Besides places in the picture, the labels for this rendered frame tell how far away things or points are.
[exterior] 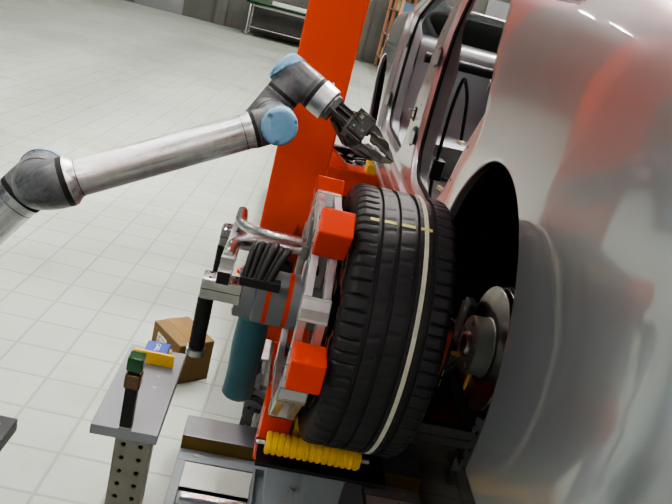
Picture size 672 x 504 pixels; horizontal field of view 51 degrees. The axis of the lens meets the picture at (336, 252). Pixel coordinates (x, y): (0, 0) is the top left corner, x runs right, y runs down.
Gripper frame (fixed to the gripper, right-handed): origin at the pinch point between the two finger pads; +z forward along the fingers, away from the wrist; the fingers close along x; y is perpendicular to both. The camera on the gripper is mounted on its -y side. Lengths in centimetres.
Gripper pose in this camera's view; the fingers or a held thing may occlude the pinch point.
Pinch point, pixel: (388, 159)
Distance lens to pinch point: 186.4
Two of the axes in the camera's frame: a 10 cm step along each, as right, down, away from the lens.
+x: 6.4, -7.6, 1.3
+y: 1.3, -0.7, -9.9
